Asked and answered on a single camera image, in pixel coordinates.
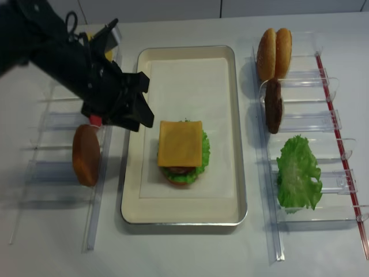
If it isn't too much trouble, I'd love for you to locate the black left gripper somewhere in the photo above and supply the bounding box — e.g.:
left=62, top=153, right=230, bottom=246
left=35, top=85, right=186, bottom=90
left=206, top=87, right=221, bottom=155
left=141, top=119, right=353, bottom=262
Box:
left=80, top=62, right=155, bottom=132

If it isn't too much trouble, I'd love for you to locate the yellow cheese slice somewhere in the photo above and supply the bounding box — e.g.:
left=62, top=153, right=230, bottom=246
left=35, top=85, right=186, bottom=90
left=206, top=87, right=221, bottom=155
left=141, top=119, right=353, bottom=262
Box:
left=87, top=33, right=113, bottom=62
left=157, top=121, right=202, bottom=167

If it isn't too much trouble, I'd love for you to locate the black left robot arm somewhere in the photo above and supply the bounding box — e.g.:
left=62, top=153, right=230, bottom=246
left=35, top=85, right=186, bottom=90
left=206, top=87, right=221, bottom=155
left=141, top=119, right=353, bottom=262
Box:
left=1, top=1, right=155, bottom=132

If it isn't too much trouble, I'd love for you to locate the red tomato slice in rack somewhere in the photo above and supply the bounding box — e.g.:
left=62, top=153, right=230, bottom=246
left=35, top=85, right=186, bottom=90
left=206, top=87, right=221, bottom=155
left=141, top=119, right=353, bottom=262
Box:
left=89, top=115, right=102, bottom=128

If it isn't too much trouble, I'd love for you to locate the yellow cheese slice in rack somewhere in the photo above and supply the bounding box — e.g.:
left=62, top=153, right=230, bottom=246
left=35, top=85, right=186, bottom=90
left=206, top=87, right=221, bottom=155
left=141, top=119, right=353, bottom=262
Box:
left=87, top=33, right=113, bottom=62

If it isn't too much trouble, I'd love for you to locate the brown meat patty on tray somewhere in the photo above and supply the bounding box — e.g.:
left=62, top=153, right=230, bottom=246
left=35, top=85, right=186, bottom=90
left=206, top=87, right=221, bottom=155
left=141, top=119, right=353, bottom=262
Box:
left=165, top=167, right=195, bottom=175

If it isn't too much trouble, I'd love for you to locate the green lettuce on tray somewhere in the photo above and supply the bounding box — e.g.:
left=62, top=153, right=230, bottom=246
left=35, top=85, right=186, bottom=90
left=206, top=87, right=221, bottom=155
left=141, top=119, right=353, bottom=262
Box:
left=157, top=119, right=210, bottom=184

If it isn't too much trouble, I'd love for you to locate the brown meat patty in rack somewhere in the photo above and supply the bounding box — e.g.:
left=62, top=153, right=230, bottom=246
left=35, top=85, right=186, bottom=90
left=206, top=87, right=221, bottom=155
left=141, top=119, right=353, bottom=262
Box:
left=265, top=78, right=283, bottom=134

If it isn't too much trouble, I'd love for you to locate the green lettuce leaf in rack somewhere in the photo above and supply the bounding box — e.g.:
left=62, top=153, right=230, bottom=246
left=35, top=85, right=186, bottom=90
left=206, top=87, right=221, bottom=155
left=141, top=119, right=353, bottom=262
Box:
left=276, top=135, right=322, bottom=209

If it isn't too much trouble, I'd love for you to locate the white paper liner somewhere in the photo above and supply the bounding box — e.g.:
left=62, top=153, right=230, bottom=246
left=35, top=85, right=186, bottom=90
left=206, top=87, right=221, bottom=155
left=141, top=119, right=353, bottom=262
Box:
left=140, top=58, right=237, bottom=199

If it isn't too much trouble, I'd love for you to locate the orange bun bottom in rack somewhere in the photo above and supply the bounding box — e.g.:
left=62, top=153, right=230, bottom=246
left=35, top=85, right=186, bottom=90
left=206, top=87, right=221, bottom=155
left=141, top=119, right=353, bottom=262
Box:
left=72, top=124, right=101, bottom=187

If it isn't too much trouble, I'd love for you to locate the cream metal tray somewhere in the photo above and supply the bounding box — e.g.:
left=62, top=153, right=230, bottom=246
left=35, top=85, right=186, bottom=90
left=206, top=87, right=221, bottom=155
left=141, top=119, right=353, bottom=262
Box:
left=121, top=46, right=247, bottom=226

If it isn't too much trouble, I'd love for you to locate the clear acrylic rack left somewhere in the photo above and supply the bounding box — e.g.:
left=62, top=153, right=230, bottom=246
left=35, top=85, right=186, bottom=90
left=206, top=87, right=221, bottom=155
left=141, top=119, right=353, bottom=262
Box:
left=8, top=46, right=123, bottom=252

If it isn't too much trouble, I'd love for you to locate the front burger bun half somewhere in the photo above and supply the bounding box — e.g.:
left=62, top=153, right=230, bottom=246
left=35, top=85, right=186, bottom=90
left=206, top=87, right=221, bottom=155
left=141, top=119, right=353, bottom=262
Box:
left=257, top=28, right=276, bottom=81

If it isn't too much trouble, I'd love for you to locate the burger bun half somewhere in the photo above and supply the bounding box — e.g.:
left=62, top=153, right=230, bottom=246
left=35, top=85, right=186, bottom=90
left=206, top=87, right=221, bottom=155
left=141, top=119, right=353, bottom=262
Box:
left=257, top=28, right=276, bottom=81
left=275, top=28, right=292, bottom=78

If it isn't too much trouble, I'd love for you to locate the white pusher block middle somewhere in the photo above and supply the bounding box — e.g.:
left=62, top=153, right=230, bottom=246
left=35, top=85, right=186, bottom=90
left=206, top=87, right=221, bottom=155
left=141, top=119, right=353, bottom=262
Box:
left=281, top=97, right=285, bottom=121

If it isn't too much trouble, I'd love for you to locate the rear burger bun half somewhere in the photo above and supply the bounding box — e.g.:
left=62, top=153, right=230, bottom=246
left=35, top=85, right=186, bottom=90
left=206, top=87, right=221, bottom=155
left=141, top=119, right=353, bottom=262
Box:
left=275, top=28, right=292, bottom=78

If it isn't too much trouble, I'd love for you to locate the black cable loop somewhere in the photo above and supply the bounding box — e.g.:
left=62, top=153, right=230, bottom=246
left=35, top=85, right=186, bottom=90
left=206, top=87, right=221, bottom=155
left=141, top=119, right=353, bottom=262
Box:
left=65, top=10, right=90, bottom=50

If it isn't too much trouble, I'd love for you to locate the clear acrylic rack red rail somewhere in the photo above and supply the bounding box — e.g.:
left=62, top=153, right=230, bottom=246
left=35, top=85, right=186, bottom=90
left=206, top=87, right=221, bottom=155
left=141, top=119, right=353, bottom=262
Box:
left=253, top=32, right=368, bottom=261

